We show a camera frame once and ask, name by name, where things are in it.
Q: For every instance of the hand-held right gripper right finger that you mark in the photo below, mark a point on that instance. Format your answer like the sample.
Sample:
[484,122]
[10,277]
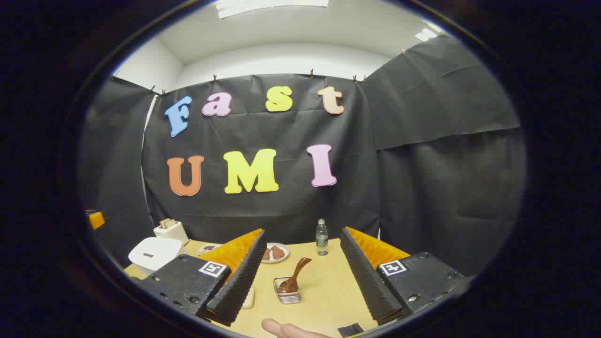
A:
[368,281]

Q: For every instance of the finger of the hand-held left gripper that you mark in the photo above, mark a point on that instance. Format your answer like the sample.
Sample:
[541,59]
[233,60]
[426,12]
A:
[96,219]

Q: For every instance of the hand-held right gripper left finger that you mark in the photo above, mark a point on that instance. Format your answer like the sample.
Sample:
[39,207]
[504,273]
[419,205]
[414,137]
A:
[242,281]

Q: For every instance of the clear plastic rice container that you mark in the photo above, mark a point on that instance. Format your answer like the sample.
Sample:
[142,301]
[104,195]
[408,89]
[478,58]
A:
[248,299]

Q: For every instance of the brown wooden spoon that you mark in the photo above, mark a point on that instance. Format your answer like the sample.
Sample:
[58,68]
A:
[298,270]

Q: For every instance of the white rice cooker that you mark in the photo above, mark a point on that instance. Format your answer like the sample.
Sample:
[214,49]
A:
[155,253]

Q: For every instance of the brown meat piece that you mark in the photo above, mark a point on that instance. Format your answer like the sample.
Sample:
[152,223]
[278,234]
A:
[266,255]
[278,252]

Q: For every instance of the white round plate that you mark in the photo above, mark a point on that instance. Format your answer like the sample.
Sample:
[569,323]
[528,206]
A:
[281,259]

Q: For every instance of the small white divided dish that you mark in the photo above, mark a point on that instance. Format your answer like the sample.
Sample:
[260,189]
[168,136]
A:
[209,249]

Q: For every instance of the clear plastic water bottle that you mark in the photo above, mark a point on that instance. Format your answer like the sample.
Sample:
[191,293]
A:
[321,239]

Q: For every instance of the white toaster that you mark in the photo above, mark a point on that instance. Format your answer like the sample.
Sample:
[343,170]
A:
[173,233]

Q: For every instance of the black backdrop cloth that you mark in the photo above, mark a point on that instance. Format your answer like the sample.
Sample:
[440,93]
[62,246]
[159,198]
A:
[422,188]

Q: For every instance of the small ceiling light panel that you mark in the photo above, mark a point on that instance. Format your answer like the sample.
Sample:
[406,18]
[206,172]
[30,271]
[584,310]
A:
[426,34]

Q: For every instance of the long ceiling light panel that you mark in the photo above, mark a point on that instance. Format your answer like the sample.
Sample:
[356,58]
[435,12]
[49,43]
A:
[267,5]

